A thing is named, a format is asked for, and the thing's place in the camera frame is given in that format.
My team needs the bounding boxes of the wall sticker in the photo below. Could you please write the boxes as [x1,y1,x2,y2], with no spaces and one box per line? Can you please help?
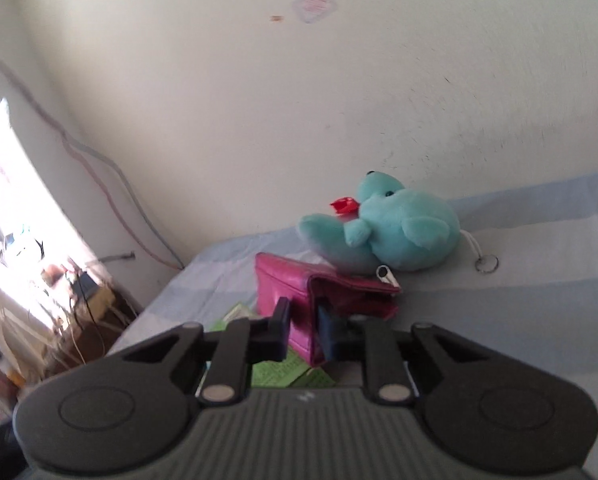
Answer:
[292,0,340,24]

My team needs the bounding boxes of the green plastic pack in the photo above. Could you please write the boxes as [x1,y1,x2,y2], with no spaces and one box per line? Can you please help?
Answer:
[206,302,336,389]

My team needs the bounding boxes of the magenta wallet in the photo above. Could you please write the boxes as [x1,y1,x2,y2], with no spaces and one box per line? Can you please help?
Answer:
[255,252,402,366]

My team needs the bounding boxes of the teal plush toy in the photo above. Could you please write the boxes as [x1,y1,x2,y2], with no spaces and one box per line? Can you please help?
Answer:
[298,170,500,276]

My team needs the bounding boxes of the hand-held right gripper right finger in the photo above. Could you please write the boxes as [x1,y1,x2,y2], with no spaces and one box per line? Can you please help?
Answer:
[316,299,510,407]

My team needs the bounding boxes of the striped blue bed sheet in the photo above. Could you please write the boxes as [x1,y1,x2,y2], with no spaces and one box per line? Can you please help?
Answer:
[105,166,598,413]

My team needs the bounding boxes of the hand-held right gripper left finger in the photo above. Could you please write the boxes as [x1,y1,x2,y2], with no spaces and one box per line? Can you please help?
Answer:
[109,297,292,407]

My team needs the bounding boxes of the wooden desk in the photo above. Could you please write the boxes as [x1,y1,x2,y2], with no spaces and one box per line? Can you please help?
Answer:
[0,280,146,413]

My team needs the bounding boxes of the small dark box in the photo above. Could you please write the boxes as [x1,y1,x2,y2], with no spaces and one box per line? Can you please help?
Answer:
[74,271,100,303]

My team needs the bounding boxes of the wall cables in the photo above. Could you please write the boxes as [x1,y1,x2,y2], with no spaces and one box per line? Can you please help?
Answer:
[0,52,186,270]

